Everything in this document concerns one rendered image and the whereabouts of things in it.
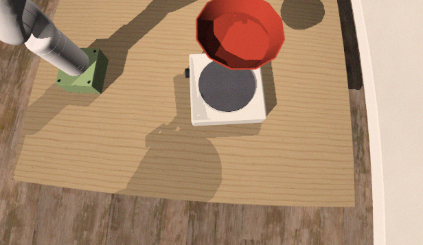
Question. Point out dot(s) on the red frying pan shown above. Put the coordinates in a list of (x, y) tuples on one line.
[(245, 34)]

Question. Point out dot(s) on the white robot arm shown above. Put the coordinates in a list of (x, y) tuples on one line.
[(19, 17)]

